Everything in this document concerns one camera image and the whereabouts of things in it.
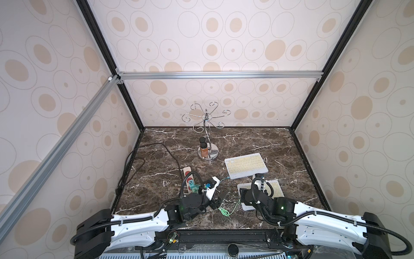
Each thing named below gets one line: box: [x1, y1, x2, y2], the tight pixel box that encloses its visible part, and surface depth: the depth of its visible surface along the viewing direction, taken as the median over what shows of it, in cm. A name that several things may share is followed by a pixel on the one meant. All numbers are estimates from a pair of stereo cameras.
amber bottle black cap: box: [198, 137, 209, 159], surface depth 99 cm
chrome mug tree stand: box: [181, 101, 232, 162], surface depth 87 cm
